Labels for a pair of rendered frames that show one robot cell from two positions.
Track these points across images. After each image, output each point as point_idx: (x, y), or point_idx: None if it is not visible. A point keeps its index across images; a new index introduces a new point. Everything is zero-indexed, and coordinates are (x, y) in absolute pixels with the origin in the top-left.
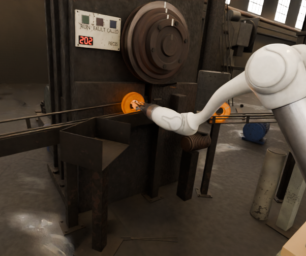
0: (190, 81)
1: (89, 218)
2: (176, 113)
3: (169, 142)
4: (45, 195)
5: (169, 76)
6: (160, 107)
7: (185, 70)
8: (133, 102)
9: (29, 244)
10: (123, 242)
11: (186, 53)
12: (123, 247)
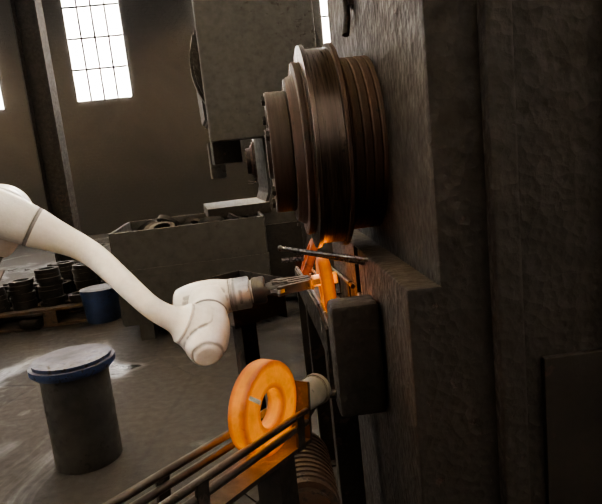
0: (433, 274)
1: (335, 474)
2: (182, 287)
3: (393, 476)
4: None
5: (317, 232)
6: (221, 279)
7: (418, 223)
8: (307, 275)
9: (314, 427)
10: (254, 502)
11: (316, 161)
12: (244, 501)
